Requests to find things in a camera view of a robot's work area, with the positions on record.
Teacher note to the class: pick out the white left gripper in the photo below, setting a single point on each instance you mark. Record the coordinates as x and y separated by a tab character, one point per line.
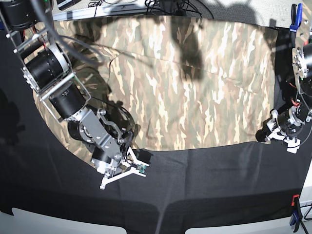
283	127

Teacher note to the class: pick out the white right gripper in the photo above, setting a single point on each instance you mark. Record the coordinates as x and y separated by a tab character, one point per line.
136	162

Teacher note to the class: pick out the camouflage t-shirt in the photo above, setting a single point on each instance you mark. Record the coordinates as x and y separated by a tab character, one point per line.
188	83

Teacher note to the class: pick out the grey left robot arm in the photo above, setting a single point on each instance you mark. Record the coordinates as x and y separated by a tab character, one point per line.
293	72

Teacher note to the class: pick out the black table cloth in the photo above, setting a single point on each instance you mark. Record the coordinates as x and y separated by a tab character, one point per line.
44	171

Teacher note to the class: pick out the orange blue clamp front right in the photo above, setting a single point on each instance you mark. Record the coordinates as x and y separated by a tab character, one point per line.
296	213

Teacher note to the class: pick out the blue clamp rear right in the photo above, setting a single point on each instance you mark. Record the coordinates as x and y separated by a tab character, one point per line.
296	16

